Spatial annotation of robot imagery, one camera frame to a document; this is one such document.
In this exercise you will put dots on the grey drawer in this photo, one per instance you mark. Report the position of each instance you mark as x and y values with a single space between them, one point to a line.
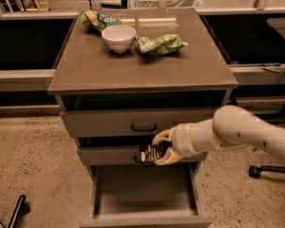
114 155
145 196
130 122

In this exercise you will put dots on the green chip bag left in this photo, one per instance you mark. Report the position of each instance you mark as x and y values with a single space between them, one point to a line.
92 19

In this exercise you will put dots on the black chair base leg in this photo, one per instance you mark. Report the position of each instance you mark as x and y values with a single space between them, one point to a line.
255 171

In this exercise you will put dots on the green chip bag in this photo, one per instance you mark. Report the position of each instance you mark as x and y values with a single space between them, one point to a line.
165 44
92 19

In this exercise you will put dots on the top grey drawer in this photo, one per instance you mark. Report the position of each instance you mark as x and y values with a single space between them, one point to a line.
130 122

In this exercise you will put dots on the black stand foot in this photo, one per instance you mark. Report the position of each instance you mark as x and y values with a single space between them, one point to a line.
21 208

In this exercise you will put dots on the middle grey drawer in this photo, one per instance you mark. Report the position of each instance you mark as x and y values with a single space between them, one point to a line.
114 155

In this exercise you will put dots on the grey drawer cabinet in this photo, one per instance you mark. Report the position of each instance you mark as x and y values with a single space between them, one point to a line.
90 76

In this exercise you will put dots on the black chocolate bar wrapper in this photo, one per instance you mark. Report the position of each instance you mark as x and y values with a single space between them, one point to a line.
152 153

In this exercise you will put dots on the green chip bag right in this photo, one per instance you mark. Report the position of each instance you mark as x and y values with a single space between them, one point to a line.
165 44

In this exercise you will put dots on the bottom grey drawer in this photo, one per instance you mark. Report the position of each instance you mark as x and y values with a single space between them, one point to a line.
145 196

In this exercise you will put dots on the white bowl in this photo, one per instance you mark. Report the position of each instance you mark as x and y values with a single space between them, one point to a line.
119 38

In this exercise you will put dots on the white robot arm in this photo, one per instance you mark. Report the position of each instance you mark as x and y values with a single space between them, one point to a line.
231 129

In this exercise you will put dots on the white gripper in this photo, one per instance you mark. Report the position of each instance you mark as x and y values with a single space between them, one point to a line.
180 141

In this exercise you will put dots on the wire basket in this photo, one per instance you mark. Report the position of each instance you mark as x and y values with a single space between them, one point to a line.
153 4

